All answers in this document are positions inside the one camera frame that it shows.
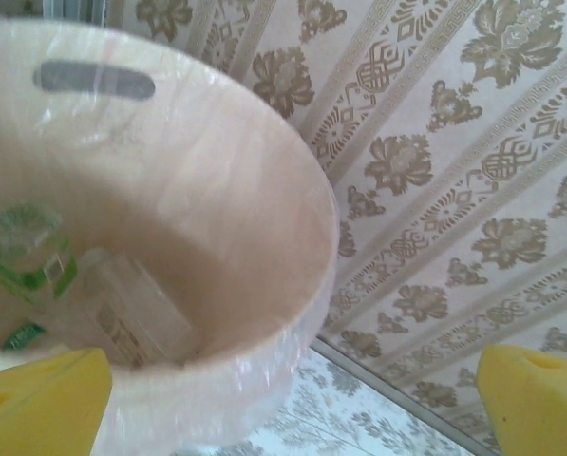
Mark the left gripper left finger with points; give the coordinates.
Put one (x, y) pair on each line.
(41, 404)

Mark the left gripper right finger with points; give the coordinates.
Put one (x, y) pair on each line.
(539, 408)

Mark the green label clear bottle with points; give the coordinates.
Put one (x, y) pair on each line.
(26, 280)

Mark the square bottle white label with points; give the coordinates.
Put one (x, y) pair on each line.
(140, 309)

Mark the clear plastic bin liner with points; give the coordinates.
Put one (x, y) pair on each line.
(264, 380)

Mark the white plastic waste bin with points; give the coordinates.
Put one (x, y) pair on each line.
(207, 190)

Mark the floral patterned table cover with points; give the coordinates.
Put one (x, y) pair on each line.
(349, 420)

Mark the aluminium table edge rail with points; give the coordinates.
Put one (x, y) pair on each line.
(406, 398)

